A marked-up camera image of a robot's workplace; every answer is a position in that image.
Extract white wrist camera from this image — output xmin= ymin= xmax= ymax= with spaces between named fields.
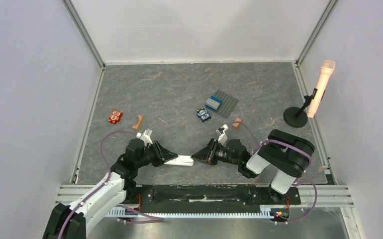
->
xmin=215 ymin=124 xmax=229 ymax=146
xmin=136 ymin=129 xmax=153 ymax=145

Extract grey lego baseplate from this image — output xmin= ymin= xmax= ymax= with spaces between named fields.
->
xmin=213 ymin=90 xmax=239 ymax=119

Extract small brown wooden block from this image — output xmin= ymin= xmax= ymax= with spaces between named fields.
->
xmin=232 ymin=118 xmax=242 ymax=128

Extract red owl toy block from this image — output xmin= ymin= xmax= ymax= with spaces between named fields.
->
xmin=108 ymin=110 xmax=123 ymax=124

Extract white remote control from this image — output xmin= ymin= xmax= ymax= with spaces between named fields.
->
xmin=164 ymin=155 xmax=194 ymax=167

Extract grey lego brick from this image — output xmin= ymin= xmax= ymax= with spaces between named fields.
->
xmin=205 ymin=98 xmax=220 ymax=112

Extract blue lego brick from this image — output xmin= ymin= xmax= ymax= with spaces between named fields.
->
xmin=209 ymin=96 xmax=223 ymax=109

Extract black microphone stand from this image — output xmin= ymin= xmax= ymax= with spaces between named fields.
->
xmin=283 ymin=88 xmax=318 ymax=128

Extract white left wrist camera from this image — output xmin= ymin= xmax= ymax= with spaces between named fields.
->
xmin=136 ymin=129 xmax=153 ymax=145

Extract large wooden block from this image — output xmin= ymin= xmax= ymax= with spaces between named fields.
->
xmin=132 ymin=115 xmax=144 ymax=130

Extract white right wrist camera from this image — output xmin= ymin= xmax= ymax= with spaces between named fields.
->
xmin=215 ymin=124 xmax=229 ymax=146

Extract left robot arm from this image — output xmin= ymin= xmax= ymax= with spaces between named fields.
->
xmin=43 ymin=138 xmax=178 ymax=239

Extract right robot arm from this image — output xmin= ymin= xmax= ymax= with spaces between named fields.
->
xmin=191 ymin=129 xmax=315 ymax=203

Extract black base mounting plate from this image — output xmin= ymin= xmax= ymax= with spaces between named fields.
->
xmin=123 ymin=184 xmax=301 ymax=214

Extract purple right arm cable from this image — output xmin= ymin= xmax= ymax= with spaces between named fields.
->
xmin=231 ymin=121 xmax=319 ymax=225

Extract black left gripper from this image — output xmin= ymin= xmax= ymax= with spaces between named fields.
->
xmin=136 ymin=140 xmax=178 ymax=168

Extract white cable duct strip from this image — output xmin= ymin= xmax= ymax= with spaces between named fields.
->
xmin=104 ymin=207 xmax=275 ymax=220

